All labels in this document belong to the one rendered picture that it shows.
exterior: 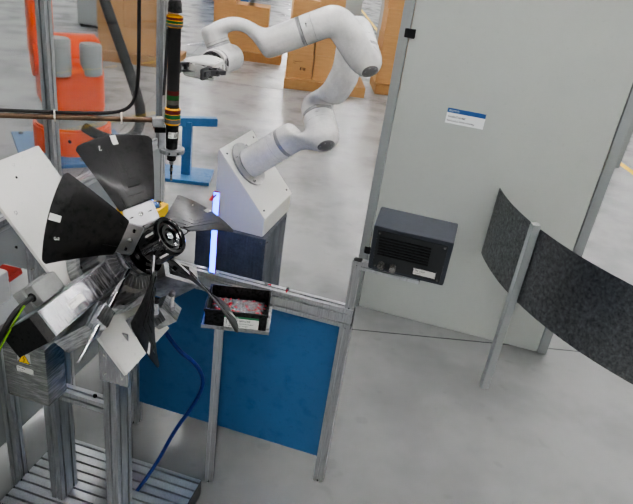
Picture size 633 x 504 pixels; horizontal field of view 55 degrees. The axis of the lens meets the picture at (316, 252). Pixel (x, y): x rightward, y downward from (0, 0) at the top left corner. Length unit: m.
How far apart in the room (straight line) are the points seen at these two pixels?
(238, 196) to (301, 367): 0.71
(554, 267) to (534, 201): 0.63
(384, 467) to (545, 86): 2.00
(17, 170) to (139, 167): 0.33
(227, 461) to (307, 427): 0.40
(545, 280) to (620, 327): 0.41
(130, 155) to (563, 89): 2.22
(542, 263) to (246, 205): 1.42
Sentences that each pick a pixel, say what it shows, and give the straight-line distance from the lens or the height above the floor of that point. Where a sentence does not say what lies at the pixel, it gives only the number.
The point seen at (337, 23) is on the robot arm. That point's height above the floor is 1.80.
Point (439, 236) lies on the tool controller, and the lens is 1.99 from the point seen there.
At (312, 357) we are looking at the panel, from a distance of 2.38.
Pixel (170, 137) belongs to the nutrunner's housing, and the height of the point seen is 1.48.
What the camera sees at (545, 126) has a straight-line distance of 3.41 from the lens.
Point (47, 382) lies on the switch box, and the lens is 2.09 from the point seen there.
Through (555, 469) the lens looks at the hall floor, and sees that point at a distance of 3.20.
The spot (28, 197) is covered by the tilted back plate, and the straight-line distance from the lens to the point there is 1.92.
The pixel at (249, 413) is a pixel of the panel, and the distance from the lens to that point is 2.66.
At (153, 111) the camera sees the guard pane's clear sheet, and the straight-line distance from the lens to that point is 3.23.
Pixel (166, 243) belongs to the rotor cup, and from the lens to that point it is 1.77.
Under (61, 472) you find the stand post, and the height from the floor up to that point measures 0.22.
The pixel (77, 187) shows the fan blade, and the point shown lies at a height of 1.40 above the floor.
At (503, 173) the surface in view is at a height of 1.03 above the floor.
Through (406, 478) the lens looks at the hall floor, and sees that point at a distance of 2.87.
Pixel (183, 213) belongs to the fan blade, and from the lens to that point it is 2.03.
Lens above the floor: 2.02
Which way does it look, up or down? 27 degrees down
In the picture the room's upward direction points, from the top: 8 degrees clockwise
